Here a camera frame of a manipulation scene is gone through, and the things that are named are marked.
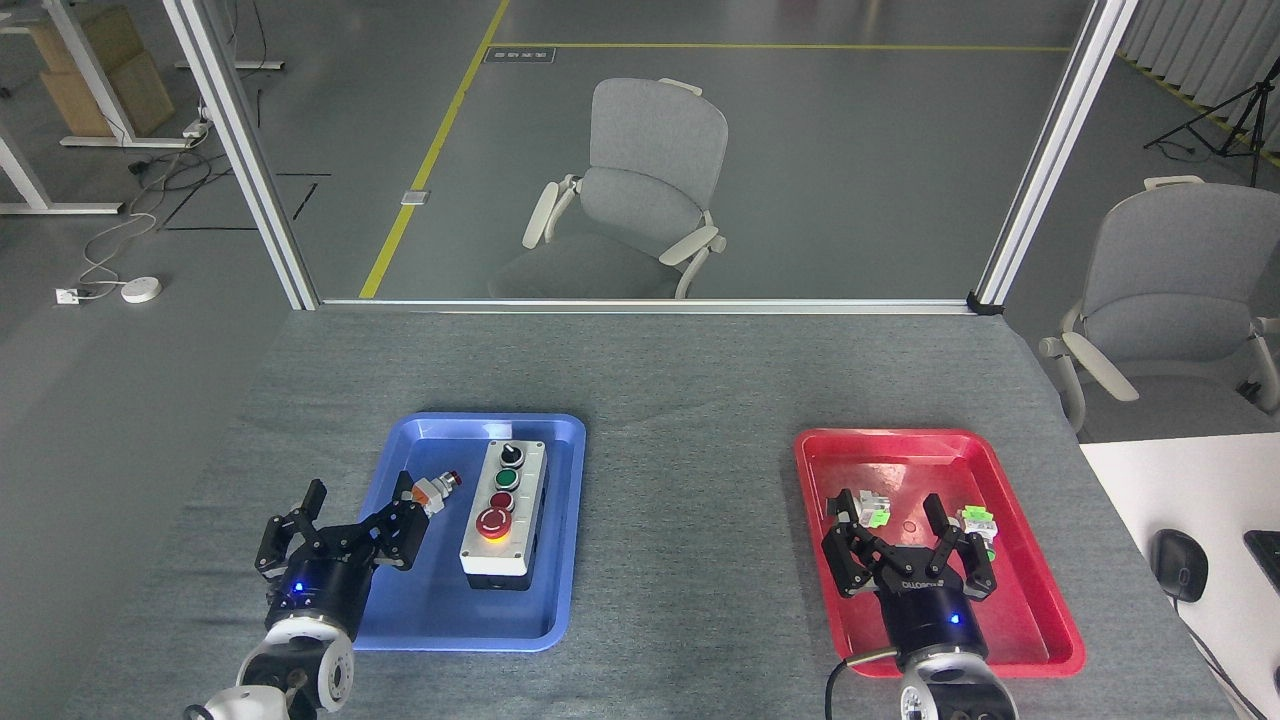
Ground white desk leg frame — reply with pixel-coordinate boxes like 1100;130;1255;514
0;0;206;149
0;120;123;216

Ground red push button switch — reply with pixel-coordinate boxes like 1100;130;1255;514
405;468;463;518

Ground white pleated curtain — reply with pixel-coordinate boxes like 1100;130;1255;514
1115;0;1280;166

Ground silver aluminium post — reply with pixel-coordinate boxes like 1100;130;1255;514
968;0;1141;316
162;0;321;311

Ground white floor cable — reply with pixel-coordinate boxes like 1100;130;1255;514
78;208;161;297

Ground brown cardboard box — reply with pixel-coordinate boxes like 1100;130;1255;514
40;50;176;139
28;5;146;73

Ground black floor cables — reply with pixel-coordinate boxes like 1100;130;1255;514
126;148;217;217

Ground red plastic tray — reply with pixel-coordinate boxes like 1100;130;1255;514
794;428;1087;679

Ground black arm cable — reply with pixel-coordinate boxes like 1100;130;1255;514
825;648;901;720

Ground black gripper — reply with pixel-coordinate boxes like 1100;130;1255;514
822;493;999;662
254;470;431;642

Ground grey office chair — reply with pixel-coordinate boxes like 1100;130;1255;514
1038;176;1280;433
488;78;729;301

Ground blue plastic tray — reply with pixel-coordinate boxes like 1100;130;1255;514
345;412;587;653

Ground white side table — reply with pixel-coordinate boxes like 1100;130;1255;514
1078;432;1280;720

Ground black computer mouse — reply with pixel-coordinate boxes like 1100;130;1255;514
1149;529;1210;604

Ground black tripod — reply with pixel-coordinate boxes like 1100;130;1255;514
1144;55;1280;189

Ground black selector switch green block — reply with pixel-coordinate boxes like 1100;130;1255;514
828;489;892;529

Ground white control box with buttons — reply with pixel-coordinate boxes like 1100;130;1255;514
458;438;549;591

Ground black keyboard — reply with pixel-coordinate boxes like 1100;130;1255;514
1243;530;1280;591

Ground silver aluminium rail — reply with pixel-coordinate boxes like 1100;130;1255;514
318;297;976;316

